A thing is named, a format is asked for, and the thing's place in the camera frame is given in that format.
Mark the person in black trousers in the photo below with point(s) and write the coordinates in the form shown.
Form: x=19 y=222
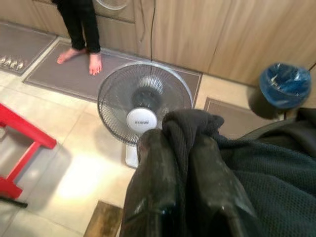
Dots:
x=81 y=32

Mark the wooden cabinet front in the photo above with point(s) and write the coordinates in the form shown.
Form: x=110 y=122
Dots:
x=222 y=34

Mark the white electric floor fan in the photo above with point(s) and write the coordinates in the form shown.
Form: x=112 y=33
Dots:
x=138 y=103

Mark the dark knitted garment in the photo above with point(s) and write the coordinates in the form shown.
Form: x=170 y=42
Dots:
x=266 y=172

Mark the grey floor mat with print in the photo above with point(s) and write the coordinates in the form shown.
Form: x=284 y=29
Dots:
x=19 y=47

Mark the bin with blue bag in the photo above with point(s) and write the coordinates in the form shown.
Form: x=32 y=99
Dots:
x=284 y=86

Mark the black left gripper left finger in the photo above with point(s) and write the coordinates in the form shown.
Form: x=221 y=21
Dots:
x=150 y=182

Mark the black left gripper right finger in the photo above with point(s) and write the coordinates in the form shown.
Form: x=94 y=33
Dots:
x=214 y=182

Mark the washing machine door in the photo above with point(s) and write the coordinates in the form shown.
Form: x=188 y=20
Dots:
x=112 y=5

